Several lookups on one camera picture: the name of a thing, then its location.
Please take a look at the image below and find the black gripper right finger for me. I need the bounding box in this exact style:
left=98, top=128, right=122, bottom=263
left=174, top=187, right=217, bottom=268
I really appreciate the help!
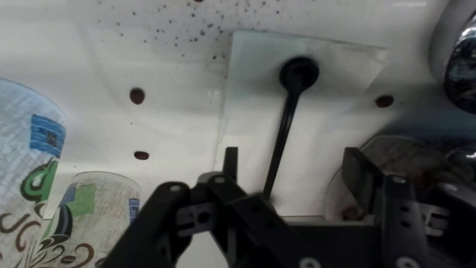
left=342, top=145, right=476, bottom=268

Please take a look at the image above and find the patterned paper cup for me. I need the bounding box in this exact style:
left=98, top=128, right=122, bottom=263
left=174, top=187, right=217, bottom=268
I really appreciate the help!
left=0, top=77, right=68, bottom=268
left=39, top=169, right=143, bottom=268

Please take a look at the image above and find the translucent white paper sheet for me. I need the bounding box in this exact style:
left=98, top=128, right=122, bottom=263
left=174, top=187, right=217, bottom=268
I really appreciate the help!
left=213, top=28, right=391, bottom=220

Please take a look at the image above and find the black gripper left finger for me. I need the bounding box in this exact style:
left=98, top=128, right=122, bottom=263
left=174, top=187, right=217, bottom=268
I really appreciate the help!
left=101, top=145, right=309, bottom=268

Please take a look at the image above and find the loose brown coffee bean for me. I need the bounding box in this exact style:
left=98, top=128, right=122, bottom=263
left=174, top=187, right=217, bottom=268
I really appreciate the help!
left=132, top=148, right=152, bottom=162
left=373, top=93, right=396, bottom=108
left=128, top=86, right=147, bottom=105

